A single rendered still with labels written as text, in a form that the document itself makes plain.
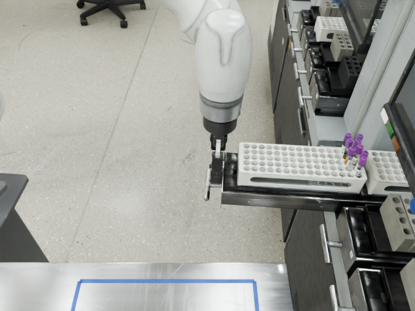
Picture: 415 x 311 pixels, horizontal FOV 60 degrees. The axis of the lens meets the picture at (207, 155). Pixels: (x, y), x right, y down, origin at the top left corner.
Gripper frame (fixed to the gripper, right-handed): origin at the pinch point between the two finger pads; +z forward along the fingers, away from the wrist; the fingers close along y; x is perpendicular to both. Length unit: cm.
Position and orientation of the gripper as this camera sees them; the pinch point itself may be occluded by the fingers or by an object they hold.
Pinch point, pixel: (217, 172)
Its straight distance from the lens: 92.4
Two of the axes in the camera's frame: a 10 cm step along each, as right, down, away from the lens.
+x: -10.0, -0.7, 0.4
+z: -0.2, 6.8, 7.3
